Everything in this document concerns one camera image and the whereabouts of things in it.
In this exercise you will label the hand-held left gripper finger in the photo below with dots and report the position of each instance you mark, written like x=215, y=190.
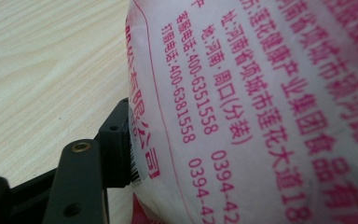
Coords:
x=115, y=155

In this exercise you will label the pink and white plastic bag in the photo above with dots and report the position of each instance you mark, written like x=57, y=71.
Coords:
x=245, y=109

